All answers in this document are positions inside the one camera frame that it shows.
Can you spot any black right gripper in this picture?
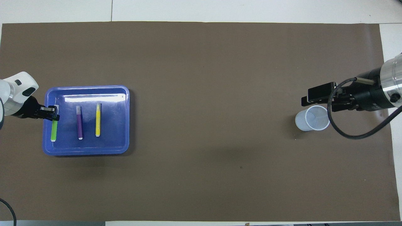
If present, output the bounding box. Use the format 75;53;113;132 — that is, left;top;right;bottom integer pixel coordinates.
301;67;396;112

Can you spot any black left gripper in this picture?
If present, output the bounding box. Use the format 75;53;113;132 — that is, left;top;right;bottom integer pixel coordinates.
13;96;60;121

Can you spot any green marker pen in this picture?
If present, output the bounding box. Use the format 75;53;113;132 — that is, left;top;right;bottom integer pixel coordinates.
51;105;59;142

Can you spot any purple marker pen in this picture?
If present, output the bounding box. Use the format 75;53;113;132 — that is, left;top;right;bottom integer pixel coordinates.
76;106;84;140

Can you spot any yellow marker pen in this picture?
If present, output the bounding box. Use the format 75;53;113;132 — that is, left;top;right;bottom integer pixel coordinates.
95;103;102;137

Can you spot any translucent plastic cup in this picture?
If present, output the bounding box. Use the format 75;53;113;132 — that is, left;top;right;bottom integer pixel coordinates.
295;105;331;132

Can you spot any blue plastic tray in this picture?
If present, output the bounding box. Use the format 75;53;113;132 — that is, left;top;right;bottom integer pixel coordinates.
42;85;130;156

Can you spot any brown table mat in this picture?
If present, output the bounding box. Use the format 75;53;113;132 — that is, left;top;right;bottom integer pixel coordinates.
0;21;394;222

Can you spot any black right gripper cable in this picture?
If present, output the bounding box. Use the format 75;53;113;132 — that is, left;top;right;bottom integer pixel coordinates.
327;77;402;139

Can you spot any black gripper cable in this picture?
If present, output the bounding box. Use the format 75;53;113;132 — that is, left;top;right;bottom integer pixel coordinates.
327;77;402;139
0;198;17;226

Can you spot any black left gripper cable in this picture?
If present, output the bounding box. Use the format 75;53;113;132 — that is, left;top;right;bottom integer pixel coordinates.
0;198;17;226

